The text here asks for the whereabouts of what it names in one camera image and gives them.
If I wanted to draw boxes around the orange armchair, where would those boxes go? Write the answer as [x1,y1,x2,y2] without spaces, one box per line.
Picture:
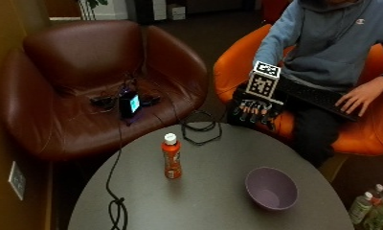
[212,23,383,157]

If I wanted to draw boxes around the black keyboard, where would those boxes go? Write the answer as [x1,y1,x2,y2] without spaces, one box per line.
[274,76,364,123]

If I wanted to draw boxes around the white marker cube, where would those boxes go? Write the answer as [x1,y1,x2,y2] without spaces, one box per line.
[244,60,283,101]

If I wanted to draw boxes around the the person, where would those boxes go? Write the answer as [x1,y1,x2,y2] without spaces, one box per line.
[252,0,383,169]

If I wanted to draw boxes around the orange bottle with white cap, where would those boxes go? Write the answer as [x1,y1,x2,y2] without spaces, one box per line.
[161,132,184,180]

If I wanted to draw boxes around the purple bowl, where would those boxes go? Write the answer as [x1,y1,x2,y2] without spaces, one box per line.
[244,166,301,212]

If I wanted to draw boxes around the clear bottle with red label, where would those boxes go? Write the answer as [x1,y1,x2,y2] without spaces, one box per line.
[370,183,383,206]

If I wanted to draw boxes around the black device with lit screen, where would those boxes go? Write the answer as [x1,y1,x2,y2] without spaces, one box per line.
[117,91,143,120]

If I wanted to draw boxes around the clear bottle with white label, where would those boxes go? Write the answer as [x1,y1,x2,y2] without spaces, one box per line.
[348,191,374,225]

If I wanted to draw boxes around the clear bottle with green label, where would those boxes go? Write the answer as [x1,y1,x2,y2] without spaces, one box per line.
[363,200,383,230]

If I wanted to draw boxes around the white box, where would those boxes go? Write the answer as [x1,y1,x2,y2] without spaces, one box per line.
[165,3,188,21]

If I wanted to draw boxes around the white cabinet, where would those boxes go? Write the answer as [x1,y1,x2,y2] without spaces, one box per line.
[151,0,168,21]

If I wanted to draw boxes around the brown leather armchair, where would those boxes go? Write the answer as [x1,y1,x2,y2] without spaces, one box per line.
[0,19,210,163]

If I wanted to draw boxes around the green potted plant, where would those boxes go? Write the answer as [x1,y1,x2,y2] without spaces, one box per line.
[76,0,111,20]

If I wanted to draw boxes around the coiled black cable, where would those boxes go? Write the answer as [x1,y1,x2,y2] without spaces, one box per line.
[180,109,224,147]

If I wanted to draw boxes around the long black cable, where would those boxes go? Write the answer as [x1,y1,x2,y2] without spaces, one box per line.
[105,117,131,230]

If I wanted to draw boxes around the white wall socket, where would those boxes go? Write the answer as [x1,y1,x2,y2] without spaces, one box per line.
[7,160,28,202]

